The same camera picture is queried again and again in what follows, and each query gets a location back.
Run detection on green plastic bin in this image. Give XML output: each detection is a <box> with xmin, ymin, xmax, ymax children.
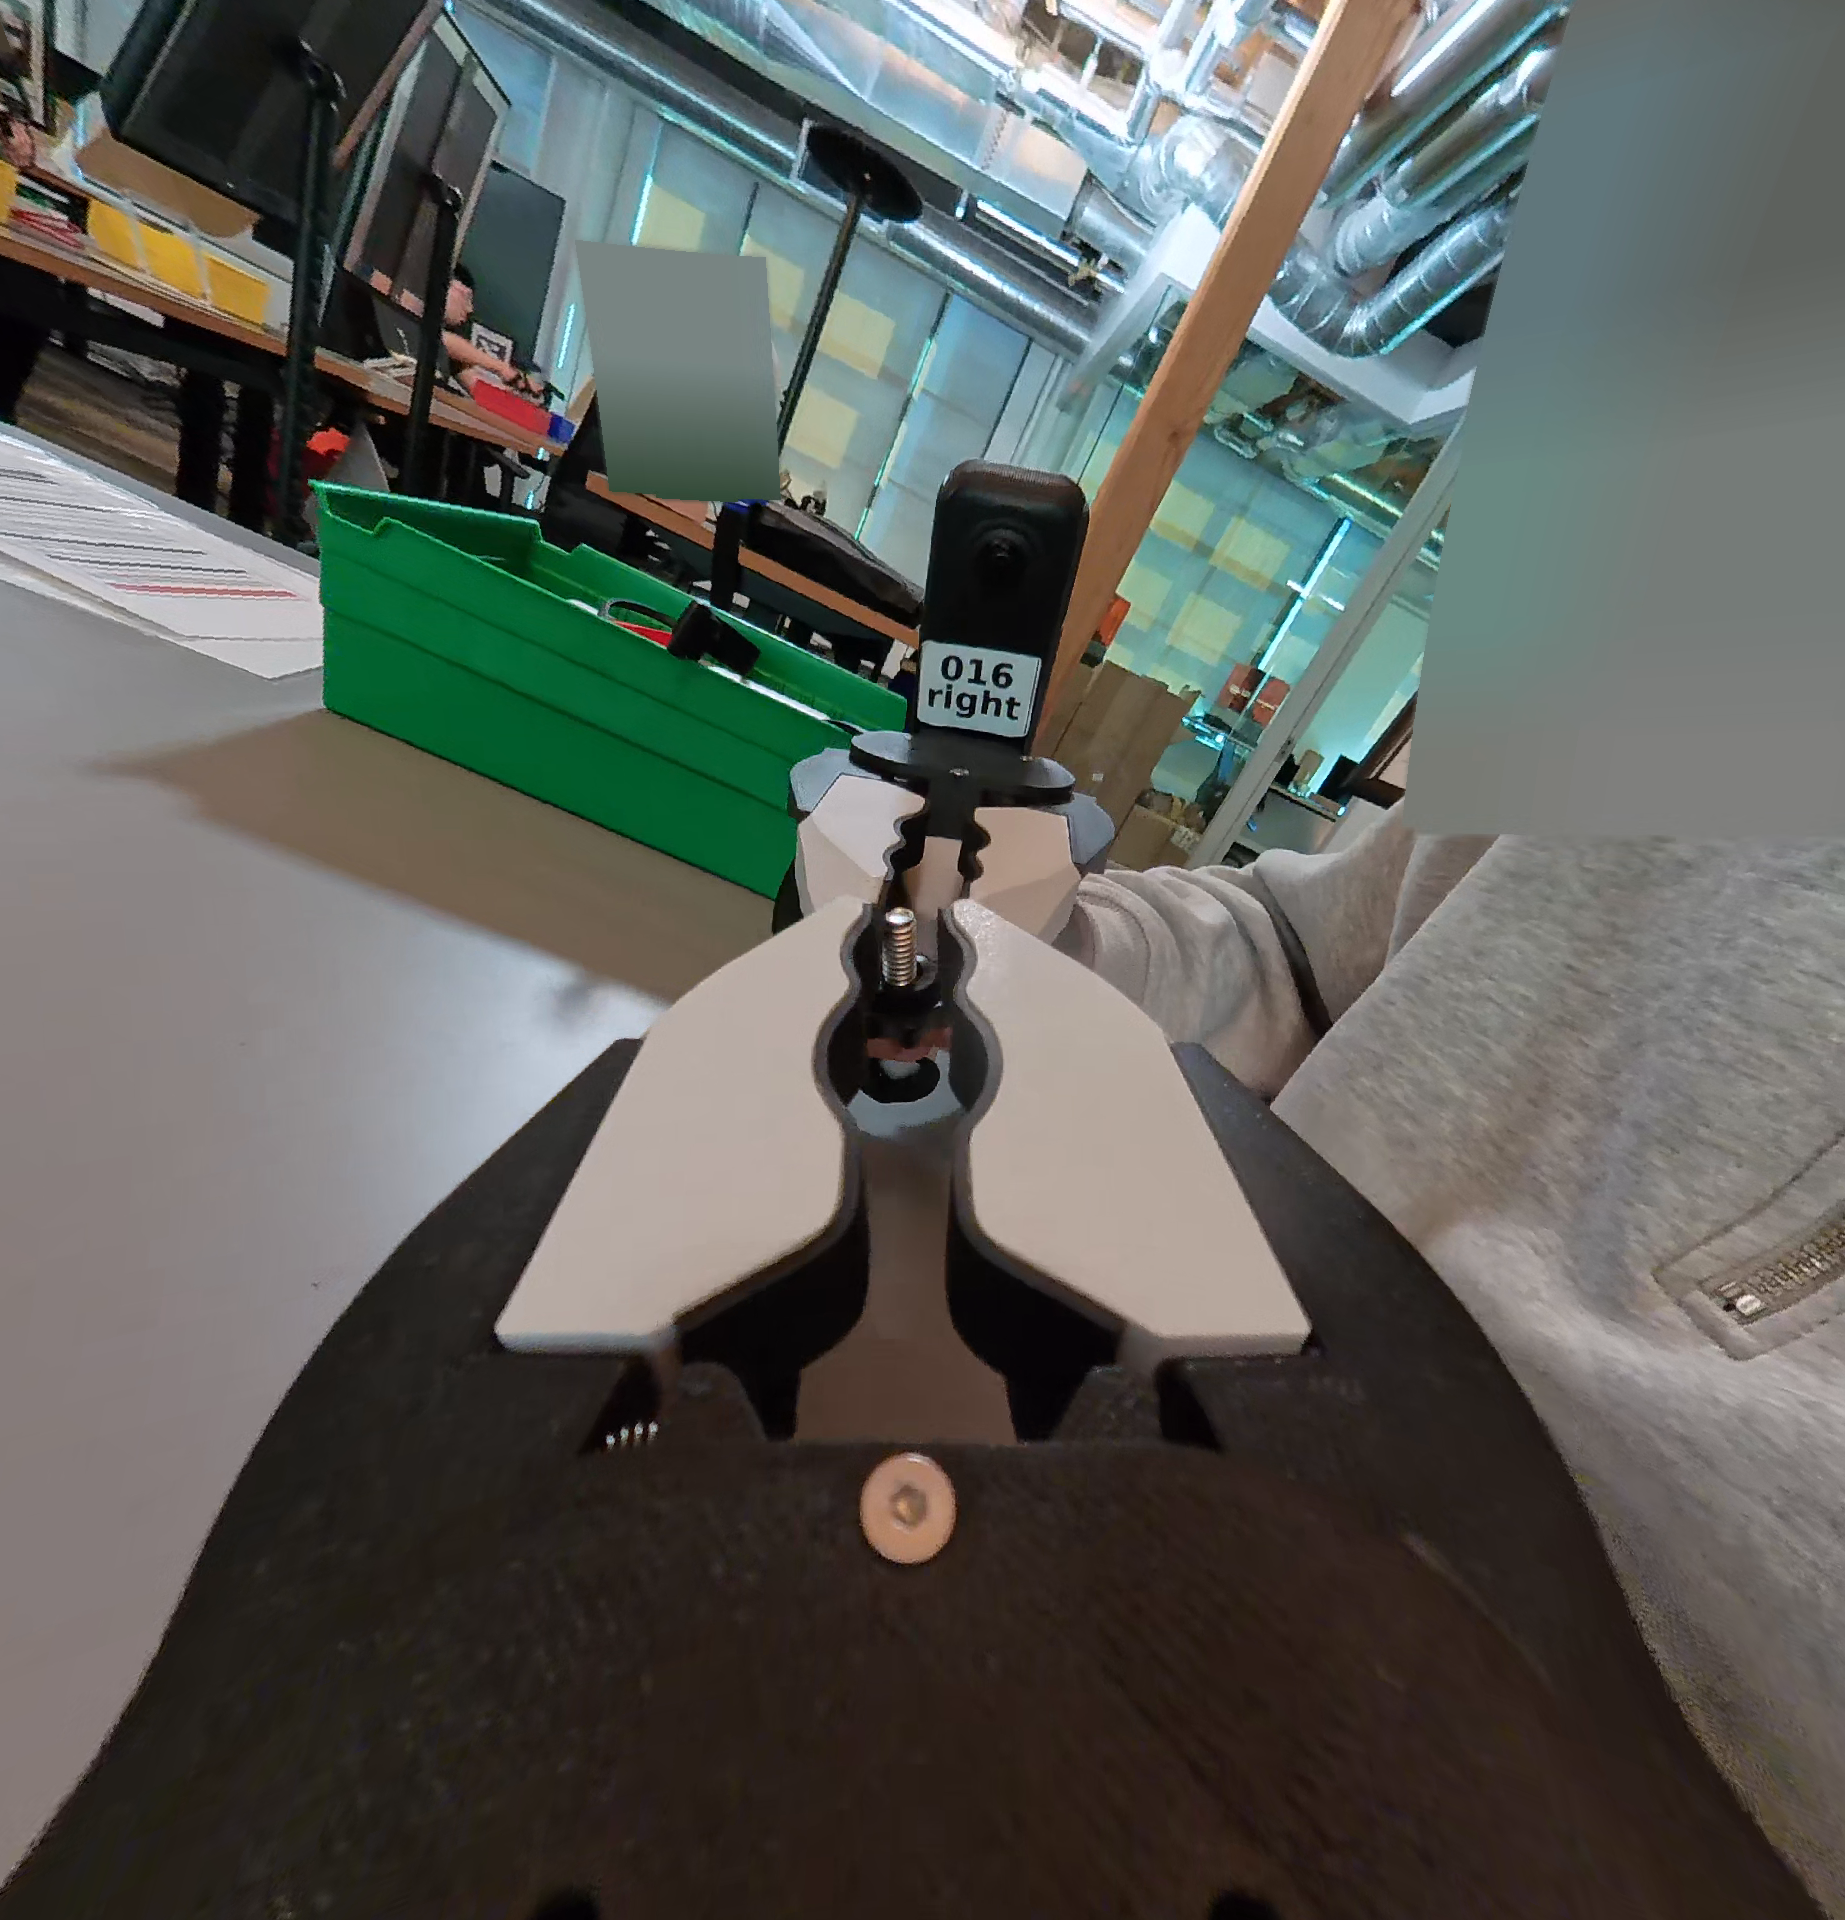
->
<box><xmin>310</xmin><ymin>480</ymin><xmax>912</xmax><ymax>901</ymax></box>

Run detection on metal bolt with black knob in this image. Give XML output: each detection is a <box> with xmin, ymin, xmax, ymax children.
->
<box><xmin>855</xmin><ymin>903</ymin><xmax>958</xmax><ymax>1104</ymax></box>

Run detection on wooden beam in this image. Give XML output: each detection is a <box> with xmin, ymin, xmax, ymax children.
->
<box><xmin>1041</xmin><ymin>0</ymin><xmax>1425</xmax><ymax>724</ymax></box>

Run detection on black pole with disc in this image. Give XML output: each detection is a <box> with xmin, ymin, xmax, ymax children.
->
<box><xmin>776</xmin><ymin>123</ymin><xmax>923</xmax><ymax>468</ymax></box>

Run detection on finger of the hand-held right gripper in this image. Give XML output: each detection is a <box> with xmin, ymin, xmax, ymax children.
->
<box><xmin>795</xmin><ymin>777</ymin><xmax>938</xmax><ymax>923</ymax></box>
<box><xmin>949</xmin><ymin>800</ymin><xmax>1089</xmax><ymax>953</ymax></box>

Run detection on large black monitor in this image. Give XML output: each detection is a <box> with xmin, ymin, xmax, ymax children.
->
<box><xmin>100</xmin><ymin>0</ymin><xmax>443</xmax><ymax>229</ymax></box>

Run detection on printed paper sheet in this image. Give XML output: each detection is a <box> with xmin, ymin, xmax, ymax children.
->
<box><xmin>0</xmin><ymin>423</ymin><xmax>328</xmax><ymax>683</ymax></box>

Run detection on black monitor stand pole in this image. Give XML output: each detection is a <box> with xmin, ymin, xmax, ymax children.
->
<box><xmin>270</xmin><ymin>75</ymin><xmax>338</xmax><ymax>529</ymax></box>

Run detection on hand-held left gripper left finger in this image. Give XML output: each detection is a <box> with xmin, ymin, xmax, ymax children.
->
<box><xmin>494</xmin><ymin>898</ymin><xmax>883</xmax><ymax>1358</ymax></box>

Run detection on person's right forearm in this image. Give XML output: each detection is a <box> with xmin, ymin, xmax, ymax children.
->
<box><xmin>1065</xmin><ymin>837</ymin><xmax>1419</xmax><ymax>1104</ymax></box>

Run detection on person in grey hoodie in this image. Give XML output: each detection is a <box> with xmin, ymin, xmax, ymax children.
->
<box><xmin>1267</xmin><ymin>832</ymin><xmax>1845</xmax><ymax>1920</ymax></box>

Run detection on silver ventilation ducts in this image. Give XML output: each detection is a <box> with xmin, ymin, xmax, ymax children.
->
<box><xmin>861</xmin><ymin>0</ymin><xmax>1560</xmax><ymax>362</ymax></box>

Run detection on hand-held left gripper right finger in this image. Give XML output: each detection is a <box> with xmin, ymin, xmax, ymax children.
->
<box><xmin>944</xmin><ymin>898</ymin><xmax>1313</xmax><ymax>1366</ymax></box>

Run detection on long wooden workbench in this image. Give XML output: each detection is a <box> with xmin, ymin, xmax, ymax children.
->
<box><xmin>0</xmin><ymin>208</ymin><xmax>569</xmax><ymax>458</ymax></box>

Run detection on brown cardboard boxes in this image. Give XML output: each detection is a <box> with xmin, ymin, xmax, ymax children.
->
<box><xmin>1053</xmin><ymin>659</ymin><xmax>1213</xmax><ymax>871</ymax></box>

